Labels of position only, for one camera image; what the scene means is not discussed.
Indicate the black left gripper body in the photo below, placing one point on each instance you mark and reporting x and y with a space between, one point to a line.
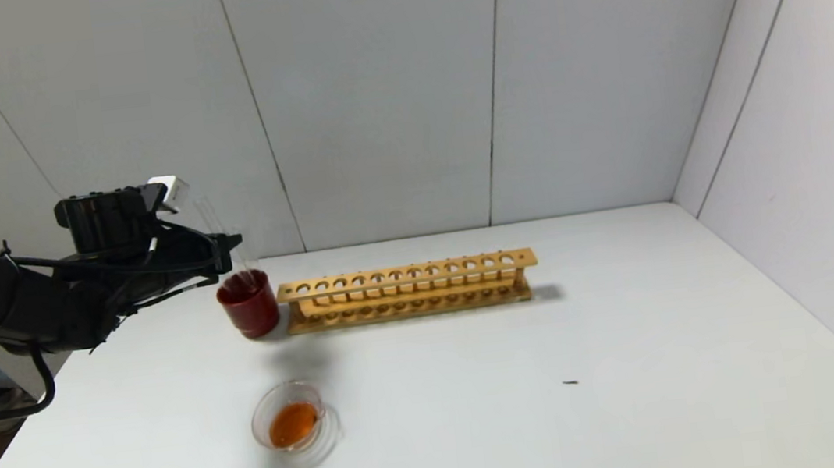
224 254

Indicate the clear glass dish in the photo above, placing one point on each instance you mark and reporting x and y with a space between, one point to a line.
293 425

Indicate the dark red cup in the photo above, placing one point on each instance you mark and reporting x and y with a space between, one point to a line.
253 311

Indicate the red pigment glass test tube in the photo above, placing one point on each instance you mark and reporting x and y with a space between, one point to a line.
215 218

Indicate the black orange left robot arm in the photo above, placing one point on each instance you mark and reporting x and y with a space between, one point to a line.
17 307

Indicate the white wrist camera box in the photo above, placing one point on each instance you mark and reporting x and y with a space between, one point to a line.
170 191

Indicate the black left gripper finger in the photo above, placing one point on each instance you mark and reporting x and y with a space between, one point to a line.
221 266
228 243

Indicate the wooden test tube rack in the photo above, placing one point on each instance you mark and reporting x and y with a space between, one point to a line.
406 274

